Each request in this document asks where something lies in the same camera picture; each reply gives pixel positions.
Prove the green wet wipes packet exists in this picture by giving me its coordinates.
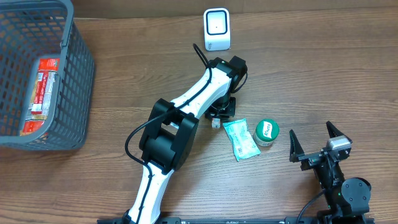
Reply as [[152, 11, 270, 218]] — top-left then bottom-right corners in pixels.
[[223, 119, 261, 162]]

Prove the red snack bar packet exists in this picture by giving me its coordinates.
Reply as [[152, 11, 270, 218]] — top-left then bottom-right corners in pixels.
[[20, 58, 60, 136]]

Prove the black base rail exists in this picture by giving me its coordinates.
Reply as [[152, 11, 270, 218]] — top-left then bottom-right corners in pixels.
[[96, 212, 376, 224]]

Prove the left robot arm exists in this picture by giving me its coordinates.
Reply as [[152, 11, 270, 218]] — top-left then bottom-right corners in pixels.
[[120, 56, 248, 223]]

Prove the white barcode scanner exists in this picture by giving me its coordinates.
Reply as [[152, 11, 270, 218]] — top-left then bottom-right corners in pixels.
[[203, 7, 231, 51]]

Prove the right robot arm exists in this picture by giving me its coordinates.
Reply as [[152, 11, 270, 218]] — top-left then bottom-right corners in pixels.
[[289, 121, 374, 223]]

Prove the orange tissue packet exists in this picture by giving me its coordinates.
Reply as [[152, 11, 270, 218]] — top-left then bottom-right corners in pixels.
[[211, 118, 221, 128]]

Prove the grey plastic shopping basket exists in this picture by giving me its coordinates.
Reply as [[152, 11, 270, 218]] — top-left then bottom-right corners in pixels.
[[1, 1, 95, 151]]

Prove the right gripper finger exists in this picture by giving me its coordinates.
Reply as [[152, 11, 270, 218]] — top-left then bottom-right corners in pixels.
[[326, 121, 352, 144], [289, 129, 305, 162]]

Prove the green lid Knorr jar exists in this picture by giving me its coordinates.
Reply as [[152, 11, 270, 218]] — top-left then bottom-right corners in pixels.
[[253, 119, 280, 147]]

